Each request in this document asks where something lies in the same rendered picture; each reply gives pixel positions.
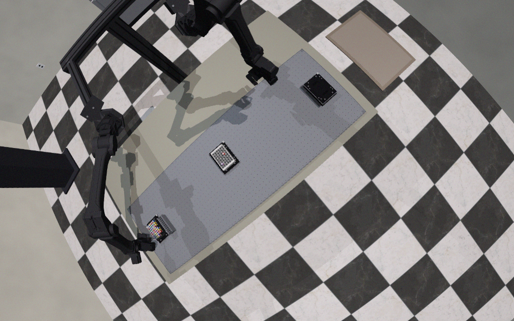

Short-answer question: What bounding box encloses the white rectangular rack with grid of holes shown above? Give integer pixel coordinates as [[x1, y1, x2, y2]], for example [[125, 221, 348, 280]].
[[211, 144, 236, 171]]

